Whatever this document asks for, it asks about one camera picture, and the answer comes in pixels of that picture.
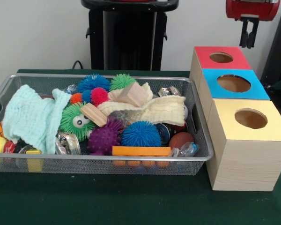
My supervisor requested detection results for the plain wooden wedge block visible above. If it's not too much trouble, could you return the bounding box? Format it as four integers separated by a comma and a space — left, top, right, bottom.
118, 82, 149, 109

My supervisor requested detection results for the green spiky toy with eyes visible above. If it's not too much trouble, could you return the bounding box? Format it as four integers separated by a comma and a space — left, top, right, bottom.
59, 102, 97, 136

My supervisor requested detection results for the wooden three-hole box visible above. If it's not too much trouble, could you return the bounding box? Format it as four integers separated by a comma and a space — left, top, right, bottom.
189, 46, 281, 192

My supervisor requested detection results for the brown toy ball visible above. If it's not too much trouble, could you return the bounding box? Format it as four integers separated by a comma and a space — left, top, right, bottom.
168, 132, 194, 150

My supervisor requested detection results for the cream cloth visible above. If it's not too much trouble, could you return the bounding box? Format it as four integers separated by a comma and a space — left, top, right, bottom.
97, 82, 187, 126

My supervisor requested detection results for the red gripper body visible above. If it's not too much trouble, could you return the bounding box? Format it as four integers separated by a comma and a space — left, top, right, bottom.
226, 0, 281, 22

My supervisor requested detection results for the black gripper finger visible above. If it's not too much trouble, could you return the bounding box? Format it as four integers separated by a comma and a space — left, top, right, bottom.
239, 18, 249, 48
247, 17, 260, 49

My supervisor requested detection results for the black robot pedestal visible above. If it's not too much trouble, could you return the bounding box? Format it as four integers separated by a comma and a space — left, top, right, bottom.
81, 0, 180, 71

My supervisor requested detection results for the striped wooden block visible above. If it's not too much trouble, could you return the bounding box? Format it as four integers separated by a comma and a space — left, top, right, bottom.
80, 102, 109, 128

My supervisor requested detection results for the blue spiky rubber ball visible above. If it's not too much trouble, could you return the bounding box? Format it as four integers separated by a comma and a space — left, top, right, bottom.
120, 120, 163, 148

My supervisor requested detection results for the mint green cloth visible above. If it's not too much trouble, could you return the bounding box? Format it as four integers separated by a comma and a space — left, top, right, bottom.
1, 84, 72, 155

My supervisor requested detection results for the silver mesh bin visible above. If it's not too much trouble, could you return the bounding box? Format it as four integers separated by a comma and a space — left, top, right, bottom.
0, 73, 214, 177

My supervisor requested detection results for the purple spiky rubber ball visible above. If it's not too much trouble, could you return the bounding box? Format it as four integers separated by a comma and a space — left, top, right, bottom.
86, 117, 125, 156

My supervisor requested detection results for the orange building brick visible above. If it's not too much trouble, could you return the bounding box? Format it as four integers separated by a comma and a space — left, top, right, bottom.
111, 146, 172, 168

